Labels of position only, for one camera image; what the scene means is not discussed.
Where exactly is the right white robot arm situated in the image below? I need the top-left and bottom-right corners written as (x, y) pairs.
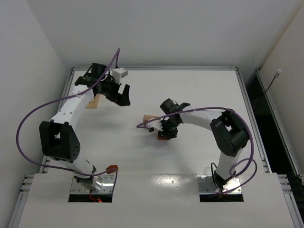
top-left (158, 98), bottom-right (251, 189)

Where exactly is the dark red arch block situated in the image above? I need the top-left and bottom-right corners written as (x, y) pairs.
top-left (157, 132), bottom-right (167, 141)

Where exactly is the wrist white camera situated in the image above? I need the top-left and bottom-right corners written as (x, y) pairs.
top-left (145, 120), bottom-right (163, 132)
top-left (112, 67), bottom-right (128, 83)

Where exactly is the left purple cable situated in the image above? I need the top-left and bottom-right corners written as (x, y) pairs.
top-left (16, 47), bottom-right (121, 178)

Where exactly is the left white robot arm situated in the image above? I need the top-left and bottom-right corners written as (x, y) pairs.
top-left (39, 63), bottom-right (131, 179)

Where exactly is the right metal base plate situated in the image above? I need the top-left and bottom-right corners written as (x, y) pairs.
top-left (197, 175), bottom-right (242, 196)

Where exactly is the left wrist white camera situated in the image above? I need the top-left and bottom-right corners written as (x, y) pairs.
top-left (112, 67), bottom-right (128, 83)

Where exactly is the metal base plate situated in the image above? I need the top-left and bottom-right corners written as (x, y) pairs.
top-left (70, 175), bottom-right (114, 194)
top-left (197, 175), bottom-right (242, 196)

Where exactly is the light long plank block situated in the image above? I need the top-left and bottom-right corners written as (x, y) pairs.
top-left (143, 115), bottom-right (159, 122)

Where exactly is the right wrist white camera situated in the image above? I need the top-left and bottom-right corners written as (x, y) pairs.
top-left (145, 120), bottom-right (163, 132)

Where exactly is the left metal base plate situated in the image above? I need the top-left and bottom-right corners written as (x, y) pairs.
top-left (70, 175), bottom-right (114, 194)

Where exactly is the black wall cable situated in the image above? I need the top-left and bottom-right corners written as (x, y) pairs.
top-left (249, 69), bottom-right (282, 117)

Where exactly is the red triangular roof block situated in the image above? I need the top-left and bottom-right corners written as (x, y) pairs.
top-left (106, 165), bottom-right (119, 174)

